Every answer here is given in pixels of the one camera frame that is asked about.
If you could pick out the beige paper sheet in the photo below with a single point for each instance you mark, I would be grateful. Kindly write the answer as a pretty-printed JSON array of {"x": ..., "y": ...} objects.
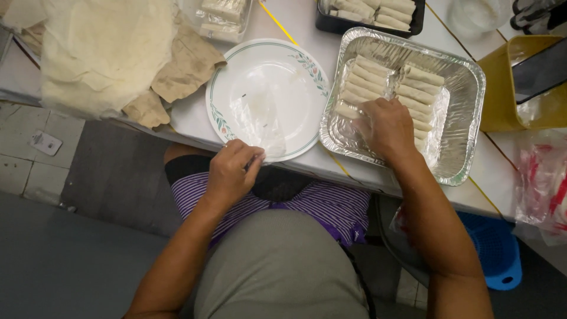
[{"x": 24, "y": 17}]

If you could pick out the clear plastic container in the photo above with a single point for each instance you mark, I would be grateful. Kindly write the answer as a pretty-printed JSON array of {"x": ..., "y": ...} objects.
[{"x": 190, "y": 13}]

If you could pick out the grey shirt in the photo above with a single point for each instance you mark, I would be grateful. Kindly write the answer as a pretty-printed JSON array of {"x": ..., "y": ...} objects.
[{"x": 279, "y": 270}]

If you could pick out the stack of frozen spring rolls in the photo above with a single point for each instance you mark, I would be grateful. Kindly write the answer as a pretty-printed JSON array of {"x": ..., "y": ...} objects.
[{"x": 221, "y": 17}]

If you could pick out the small red and white bag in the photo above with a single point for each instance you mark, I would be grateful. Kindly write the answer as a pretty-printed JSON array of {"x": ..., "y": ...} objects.
[{"x": 400, "y": 223}]

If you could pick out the clear plastic film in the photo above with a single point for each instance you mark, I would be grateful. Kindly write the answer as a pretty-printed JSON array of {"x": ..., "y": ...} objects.
[{"x": 257, "y": 122}]

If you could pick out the black plastic tray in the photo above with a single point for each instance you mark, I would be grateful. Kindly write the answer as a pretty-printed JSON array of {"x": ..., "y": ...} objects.
[{"x": 328, "y": 24}]

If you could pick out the white plate with floral rim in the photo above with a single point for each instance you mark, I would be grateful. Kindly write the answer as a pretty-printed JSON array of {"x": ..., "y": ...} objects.
[{"x": 274, "y": 75}]

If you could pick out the person's right hand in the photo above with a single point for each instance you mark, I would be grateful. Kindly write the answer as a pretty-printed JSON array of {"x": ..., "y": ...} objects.
[{"x": 392, "y": 133}]

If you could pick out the person's left fingers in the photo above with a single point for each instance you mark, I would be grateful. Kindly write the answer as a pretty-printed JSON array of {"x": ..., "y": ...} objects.
[{"x": 250, "y": 155}]

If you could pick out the heap of wrapped spring rolls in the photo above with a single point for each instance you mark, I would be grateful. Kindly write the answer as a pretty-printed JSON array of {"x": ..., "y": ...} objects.
[{"x": 385, "y": 11}]

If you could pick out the white tag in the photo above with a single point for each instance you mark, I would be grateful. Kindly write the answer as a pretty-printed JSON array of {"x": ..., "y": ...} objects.
[{"x": 45, "y": 143}]

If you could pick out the red and white plastic bag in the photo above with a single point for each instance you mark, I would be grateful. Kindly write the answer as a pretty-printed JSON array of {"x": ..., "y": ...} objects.
[{"x": 542, "y": 186}]

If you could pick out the yellow plastic container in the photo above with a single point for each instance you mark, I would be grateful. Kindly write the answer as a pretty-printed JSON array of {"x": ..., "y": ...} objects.
[{"x": 496, "y": 93}]

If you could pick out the purple striped shorts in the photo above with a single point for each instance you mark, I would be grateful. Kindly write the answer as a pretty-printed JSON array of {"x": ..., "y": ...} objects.
[{"x": 328, "y": 208}]

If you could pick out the person's left hand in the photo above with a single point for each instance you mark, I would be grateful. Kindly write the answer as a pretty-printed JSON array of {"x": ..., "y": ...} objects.
[{"x": 230, "y": 177}]

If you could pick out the aluminium foil tray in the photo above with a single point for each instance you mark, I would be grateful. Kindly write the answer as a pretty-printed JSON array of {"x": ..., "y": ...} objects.
[{"x": 460, "y": 102}]

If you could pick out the person's right fingers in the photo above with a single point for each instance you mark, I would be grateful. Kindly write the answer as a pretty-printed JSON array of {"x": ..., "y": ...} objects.
[{"x": 372, "y": 117}]

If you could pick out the clear glass bowl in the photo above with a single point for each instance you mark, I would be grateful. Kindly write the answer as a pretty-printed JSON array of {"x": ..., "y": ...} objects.
[{"x": 480, "y": 15}]

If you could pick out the black knee sleeve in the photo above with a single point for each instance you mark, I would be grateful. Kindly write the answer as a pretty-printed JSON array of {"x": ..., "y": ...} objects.
[
  {"x": 283, "y": 186},
  {"x": 186, "y": 168}
]

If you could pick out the blue plastic stool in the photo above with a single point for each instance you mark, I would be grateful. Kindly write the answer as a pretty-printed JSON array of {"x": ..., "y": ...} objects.
[{"x": 496, "y": 252}]

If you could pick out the pile of pale pastry wrappers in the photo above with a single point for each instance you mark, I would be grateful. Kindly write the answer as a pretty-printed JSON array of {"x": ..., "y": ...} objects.
[{"x": 102, "y": 53}]

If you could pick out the brown paper sheet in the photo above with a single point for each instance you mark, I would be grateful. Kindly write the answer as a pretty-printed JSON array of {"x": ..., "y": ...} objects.
[{"x": 190, "y": 66}]

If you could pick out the rows of pale spring rolls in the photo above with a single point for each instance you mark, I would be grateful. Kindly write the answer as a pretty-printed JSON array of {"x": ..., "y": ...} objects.
[{"x": 416, "y": 93}]

